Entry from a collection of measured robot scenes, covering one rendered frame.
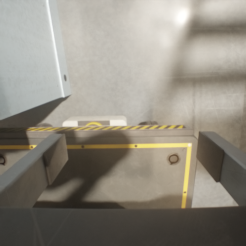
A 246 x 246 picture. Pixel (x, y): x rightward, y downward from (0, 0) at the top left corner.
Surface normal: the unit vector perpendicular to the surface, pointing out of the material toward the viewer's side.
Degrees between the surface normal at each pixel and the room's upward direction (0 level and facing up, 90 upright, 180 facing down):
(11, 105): 90
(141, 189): 0
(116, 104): 0
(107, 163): 0
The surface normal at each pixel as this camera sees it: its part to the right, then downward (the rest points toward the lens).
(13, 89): 0.99, -0.09
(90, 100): -0.02, 0.28
